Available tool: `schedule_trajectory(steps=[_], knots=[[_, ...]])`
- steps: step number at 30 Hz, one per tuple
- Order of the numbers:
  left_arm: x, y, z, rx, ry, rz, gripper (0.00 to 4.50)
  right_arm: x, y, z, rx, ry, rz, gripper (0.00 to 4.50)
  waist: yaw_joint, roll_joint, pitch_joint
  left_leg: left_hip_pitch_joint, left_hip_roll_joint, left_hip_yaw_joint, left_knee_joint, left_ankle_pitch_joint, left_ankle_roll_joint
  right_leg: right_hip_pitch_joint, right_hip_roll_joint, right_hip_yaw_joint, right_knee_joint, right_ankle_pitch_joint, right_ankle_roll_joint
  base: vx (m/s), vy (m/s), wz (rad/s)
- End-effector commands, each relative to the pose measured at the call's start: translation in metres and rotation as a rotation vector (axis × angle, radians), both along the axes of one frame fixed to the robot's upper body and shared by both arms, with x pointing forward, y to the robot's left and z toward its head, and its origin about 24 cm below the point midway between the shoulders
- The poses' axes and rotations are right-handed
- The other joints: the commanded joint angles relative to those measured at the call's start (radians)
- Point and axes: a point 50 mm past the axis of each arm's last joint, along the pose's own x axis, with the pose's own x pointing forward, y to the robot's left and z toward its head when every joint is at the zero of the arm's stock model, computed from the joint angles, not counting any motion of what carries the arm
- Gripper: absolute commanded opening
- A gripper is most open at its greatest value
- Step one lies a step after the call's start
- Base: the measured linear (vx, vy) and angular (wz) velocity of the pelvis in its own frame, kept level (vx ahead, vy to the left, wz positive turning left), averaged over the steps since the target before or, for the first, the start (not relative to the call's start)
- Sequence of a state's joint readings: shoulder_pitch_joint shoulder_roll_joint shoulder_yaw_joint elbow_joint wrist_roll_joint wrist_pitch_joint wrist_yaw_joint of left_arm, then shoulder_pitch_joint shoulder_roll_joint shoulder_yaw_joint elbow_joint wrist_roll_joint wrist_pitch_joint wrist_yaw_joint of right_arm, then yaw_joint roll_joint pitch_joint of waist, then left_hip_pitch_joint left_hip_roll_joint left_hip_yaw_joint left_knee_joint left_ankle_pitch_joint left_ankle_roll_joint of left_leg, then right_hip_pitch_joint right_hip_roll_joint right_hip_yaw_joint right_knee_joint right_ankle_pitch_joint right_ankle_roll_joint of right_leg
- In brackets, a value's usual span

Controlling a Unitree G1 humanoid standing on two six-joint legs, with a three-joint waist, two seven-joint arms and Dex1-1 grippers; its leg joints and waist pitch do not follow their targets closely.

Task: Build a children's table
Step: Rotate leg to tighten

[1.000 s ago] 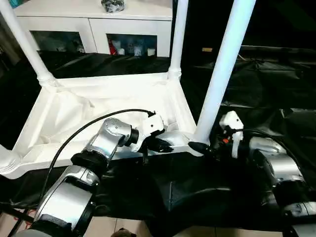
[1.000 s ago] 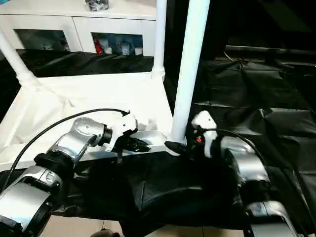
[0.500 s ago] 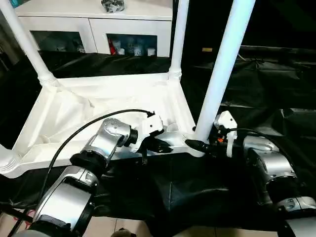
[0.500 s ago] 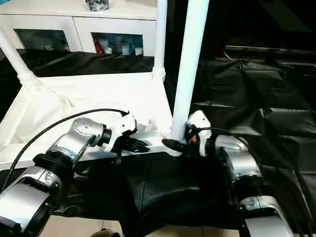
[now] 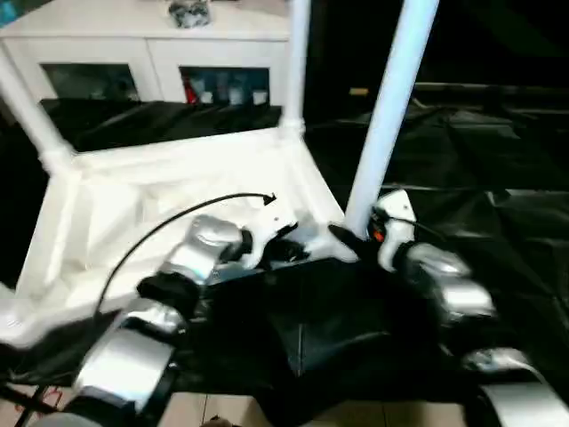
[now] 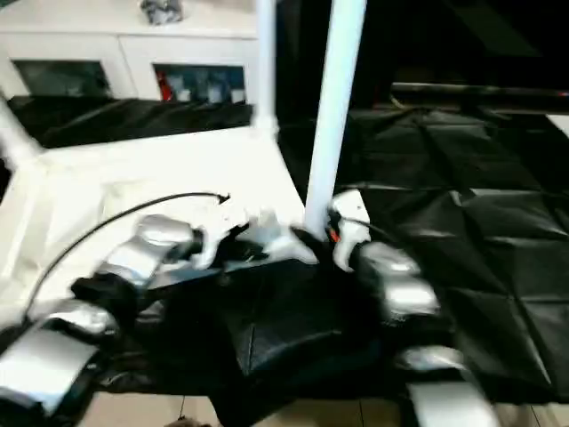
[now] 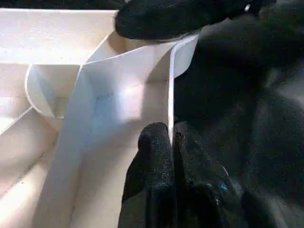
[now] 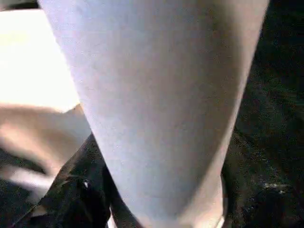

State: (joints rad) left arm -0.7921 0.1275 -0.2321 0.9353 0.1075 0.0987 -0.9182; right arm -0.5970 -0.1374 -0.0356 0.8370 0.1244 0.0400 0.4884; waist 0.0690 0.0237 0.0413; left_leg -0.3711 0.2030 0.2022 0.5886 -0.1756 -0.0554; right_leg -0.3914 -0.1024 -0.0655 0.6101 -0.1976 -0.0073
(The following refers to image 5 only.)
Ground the white plastic table top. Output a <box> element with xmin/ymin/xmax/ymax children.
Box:
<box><xmin>0</xmin><ymin>126</ymin><xmax>357</xmax><ymax>348</ymax></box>

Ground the black work mat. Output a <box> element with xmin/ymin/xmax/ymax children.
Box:
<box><xmin>0</xmin><ymin>97</ymin><xmax>569</xmax><ymax>423</ymax></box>

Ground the black backdrop cloth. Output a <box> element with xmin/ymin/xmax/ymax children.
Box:
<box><xmin>301</xmin><ymin>0</ymin><xmax>569</xmax><ymax>110</ymax></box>

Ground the grey crumpled bag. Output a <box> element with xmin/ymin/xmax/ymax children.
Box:
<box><xmin>167</xmin><ymin>0</ymin><xmax>213</xmax><ymax>28</ymax></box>

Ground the white glass-door sideboard cabinet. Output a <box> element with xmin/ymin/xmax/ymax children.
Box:
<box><xmin>0</xmin><ymin>0</ymin><xmax>293</xmax><ymax>106</ymax></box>

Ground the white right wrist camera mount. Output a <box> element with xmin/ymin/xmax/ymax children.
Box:
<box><xmin>368</xmin><ymin>189</ymin><xmax>419</xmax><ymax>272</ymax></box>

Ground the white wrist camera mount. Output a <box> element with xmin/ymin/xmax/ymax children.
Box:
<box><xmin>248</xmin><ymin>195</ymin><xmax>299</xmax><ymax>270</ymax></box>
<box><xmin>368</xmin><ymin>189</ymin><xmax>419</xmax><ymax>272</ymax></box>

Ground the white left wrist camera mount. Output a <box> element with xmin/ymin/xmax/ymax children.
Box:
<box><xmin>248</xmin><ymin>195</ymin><xmax>299</xmax><ymax>270</ymax></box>

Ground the red wire frame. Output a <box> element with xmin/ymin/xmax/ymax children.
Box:
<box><xmin>12</xmin><ymin>385</ymin><xmax>66</xmax><ymax>413</ymax></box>

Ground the black metal stand frame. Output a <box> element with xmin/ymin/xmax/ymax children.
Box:
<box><xmin>0</xmin><ymin>382</ymin><xmax>54</xmax><ymax>419</ymax></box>

